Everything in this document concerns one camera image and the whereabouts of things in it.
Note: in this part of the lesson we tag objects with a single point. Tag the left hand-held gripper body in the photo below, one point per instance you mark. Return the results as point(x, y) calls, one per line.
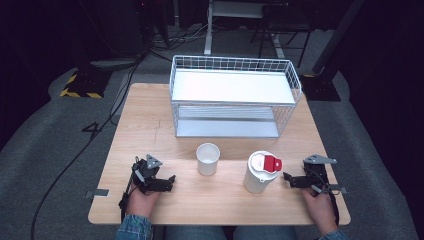
point(146, 171)

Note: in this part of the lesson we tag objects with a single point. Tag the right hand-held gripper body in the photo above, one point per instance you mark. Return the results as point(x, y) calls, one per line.
point(316, 173)

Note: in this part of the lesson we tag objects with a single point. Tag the person's left hand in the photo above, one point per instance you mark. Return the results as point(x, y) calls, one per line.
point(141, 201)

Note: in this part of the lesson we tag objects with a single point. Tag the person's right hand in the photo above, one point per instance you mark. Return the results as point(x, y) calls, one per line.
point(320, 210)

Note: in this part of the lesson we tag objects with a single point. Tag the grey tape strip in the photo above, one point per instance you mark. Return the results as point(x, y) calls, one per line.
point(97, 192)
point(339, 190)

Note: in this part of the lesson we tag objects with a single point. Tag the white tumbler with red lid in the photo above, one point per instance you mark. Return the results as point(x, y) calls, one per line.
point(260, 176)

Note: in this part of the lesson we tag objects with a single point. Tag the white paper cup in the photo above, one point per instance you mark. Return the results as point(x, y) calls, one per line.
point(207, 161)

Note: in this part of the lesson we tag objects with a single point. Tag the person's left denim sleeve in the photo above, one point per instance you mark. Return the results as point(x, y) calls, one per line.
point(135, 228)

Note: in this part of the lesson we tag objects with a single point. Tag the person's denim sleeve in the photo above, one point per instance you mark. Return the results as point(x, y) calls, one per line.
point(333, 236)
point(135, 228)

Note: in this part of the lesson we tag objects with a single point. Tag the person's left leg in jeans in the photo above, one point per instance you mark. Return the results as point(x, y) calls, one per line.
point(196, 233)

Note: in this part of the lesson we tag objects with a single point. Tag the person's leg in jeans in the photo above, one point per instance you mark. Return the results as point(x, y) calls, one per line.
point(196, 233)
point(266, 233)

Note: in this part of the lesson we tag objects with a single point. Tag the person's right leg in jeans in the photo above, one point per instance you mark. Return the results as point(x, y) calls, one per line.
point(266, 233)

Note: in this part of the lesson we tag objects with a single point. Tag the person's right denim sleeve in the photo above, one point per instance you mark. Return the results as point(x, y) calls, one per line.
point(333, 236)

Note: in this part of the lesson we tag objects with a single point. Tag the dark metal stand with base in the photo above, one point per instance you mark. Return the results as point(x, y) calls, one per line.
point(325, 66)

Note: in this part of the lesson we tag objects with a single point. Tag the black yellow striped stand base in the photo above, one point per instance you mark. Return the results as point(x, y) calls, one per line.
point(85, 83)

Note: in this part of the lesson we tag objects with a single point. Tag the black chair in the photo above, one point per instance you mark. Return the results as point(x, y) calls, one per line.
point(283, 23)

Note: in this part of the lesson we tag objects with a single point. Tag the white desk frame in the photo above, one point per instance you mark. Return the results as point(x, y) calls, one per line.
point(208, 30)

